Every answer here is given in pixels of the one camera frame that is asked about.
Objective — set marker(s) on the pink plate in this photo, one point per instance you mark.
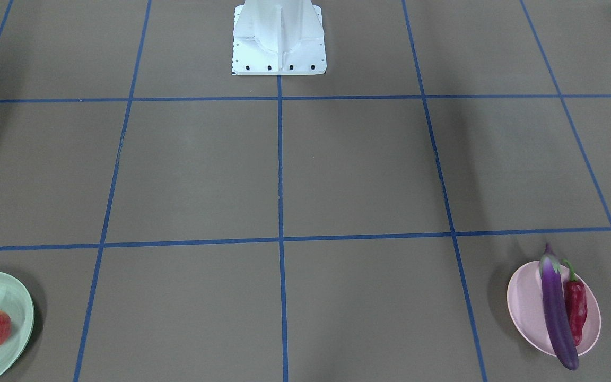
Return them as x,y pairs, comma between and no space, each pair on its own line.
525,305

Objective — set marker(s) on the light green plate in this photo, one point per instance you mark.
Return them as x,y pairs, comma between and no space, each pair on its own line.
17,302

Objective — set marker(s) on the red chili pepper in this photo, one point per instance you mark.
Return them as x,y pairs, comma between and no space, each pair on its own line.
575,296

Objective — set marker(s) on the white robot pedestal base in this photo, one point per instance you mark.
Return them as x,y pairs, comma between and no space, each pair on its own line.
273,38

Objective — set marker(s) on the purple eggplant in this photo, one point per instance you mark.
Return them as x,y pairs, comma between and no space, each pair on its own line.
556,317

